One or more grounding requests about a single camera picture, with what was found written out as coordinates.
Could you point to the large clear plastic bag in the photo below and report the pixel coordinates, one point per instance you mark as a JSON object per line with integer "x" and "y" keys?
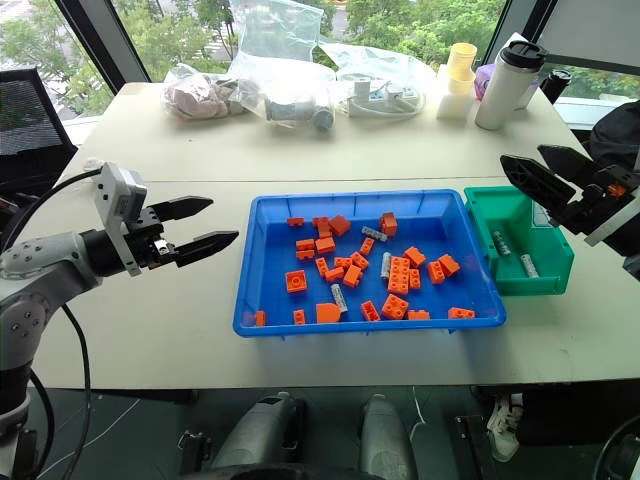
{"x": 280, "y": 55}

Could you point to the black bag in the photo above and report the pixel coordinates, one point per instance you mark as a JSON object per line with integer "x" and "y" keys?
{"x": 617, "y": 135}

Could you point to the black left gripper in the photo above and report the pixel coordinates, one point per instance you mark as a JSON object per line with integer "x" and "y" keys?
{"x": 150, "y": 245}

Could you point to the black mesh office chair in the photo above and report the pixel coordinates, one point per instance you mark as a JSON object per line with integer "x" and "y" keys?
{"x": 27, "y": 120}

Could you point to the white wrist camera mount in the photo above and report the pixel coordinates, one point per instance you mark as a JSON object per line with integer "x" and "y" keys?
{"x": 116, "y": 192}
{"x": 616, "y": 220}

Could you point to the orange plastic toy brick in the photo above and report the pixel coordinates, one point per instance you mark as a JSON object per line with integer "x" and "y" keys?
{"x": 328, "y": 314}

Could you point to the grey rounded robot leg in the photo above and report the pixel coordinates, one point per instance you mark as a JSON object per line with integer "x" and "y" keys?
{"x": 385, "y": 435}
{"x": 260, "y": 430}

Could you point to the orange 2x4 building brick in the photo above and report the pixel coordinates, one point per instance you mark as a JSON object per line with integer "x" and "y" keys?
{"x": 398, "y": 275}

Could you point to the purple plastic item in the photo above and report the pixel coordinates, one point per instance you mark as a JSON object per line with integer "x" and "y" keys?
{"x": 483, "y": 82}

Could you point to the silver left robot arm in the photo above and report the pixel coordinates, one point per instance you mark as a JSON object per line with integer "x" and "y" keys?
{"x": 50, "y": 260}

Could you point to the clear bag with pink contents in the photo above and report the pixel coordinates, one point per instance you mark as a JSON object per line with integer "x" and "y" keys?
{"x": 192, "y": 97}

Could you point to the white shoe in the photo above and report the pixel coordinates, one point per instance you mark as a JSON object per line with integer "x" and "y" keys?
{"x": 504, "y": 430}

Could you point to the stacked yellow plastic cups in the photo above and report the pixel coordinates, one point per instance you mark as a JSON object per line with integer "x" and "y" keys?
{"x": 461, "y": 67}

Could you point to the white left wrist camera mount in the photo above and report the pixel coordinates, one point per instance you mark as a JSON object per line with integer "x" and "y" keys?
{"x": 116, "y": 192}

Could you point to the blue plastic tray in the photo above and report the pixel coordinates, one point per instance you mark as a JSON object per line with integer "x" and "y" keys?
{"x": 450, "y": 315}

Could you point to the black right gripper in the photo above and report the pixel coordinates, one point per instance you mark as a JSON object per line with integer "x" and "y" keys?
{"x": 600, "y": 192}

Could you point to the black bottle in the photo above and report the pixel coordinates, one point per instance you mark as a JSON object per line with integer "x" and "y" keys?
{"x": 554, "y": 85}

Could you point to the white power strip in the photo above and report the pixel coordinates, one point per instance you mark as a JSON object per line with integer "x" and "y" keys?
{"x": 382, "y": 97}

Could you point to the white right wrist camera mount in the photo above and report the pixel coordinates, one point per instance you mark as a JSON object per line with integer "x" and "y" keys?
{"x": 616, "y": 220}

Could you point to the green plastic bin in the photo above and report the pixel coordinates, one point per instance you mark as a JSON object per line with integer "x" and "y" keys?
{"x": 530, "y": 285}

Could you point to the white tumbler with black lid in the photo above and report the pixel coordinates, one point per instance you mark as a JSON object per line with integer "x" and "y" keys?
{"x": 502, "y": 87}

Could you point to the clear bag with power strip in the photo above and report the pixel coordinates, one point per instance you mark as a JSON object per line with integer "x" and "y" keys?
{"x": 380, "y": 65}

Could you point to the grey brick in tray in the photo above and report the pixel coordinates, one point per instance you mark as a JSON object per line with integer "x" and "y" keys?
{"x": 338, "y": 298}

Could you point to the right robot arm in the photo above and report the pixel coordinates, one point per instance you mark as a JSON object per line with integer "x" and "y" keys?
{"x": 631, "y": 247}

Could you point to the upside-down orange square brick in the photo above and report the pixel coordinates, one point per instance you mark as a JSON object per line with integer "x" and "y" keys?
{"x": 297, "y": 283}

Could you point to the grey cylinder in bag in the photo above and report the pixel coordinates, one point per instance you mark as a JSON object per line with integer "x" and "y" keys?
{"x": 323, "y": 118}

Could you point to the small orange building block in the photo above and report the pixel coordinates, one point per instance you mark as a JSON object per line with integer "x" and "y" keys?
{"x": 296, "y": 222}
{"x": 305, "y": 254}
{"x": 325, "y": 233}
{"x": 369, "y": 310}
{"x": 299, "y": 317}
{"x": 305, "y": 244}
{"x": 418, "y": 315}
{"x": 342, "y": 262}
{"x": 322, "y": 267}
{"x": 321, "y": 222}
{"x": 367, "y": 246}
{"x": 260, "y": 318}
{"x": 334, "y": 274}
{"x": 415, "y": 278}

